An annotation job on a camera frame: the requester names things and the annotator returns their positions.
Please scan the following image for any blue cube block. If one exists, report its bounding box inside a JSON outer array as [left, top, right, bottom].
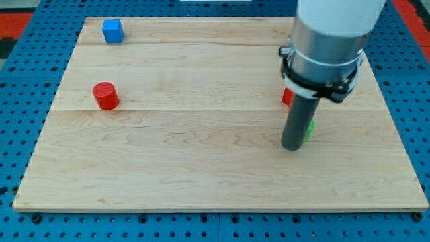
[[102, 19, 124, 44]]

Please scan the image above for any red cylinder block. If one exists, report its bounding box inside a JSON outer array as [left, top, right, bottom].
[[92, 82, 120, 110]]

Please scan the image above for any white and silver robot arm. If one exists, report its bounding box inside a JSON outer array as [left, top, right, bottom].
[[279, 0, 386, 103]]

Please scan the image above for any light wooden board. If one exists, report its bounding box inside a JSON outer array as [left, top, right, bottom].
[[13, 17, 429, 213]]

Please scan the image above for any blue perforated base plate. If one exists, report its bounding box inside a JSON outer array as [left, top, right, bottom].
[[1, 0, 429, 241]]

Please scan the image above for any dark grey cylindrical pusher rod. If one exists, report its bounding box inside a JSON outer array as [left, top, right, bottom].
[[281, 95, 320, 151]]

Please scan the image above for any red star block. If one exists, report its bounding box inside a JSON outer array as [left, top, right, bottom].
[[282, 87, 295, 108]]

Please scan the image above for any green circle block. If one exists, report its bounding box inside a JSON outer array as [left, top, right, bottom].
[[304, 120, 315, 142]]

